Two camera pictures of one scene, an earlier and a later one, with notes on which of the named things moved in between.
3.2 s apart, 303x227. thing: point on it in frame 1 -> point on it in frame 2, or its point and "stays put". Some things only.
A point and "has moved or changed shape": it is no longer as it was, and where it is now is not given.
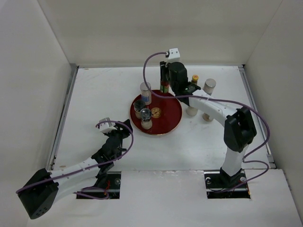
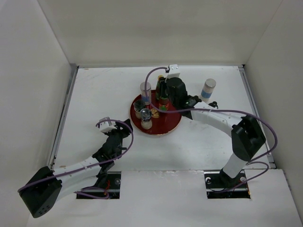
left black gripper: (124, 128) stays put
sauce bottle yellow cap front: (192, 110) has moved or changed shape
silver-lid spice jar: (146, 94) stays put
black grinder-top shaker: (146, 114) stays put
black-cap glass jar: (138, 105) stays put
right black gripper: (164, 70) -> (166, 83)
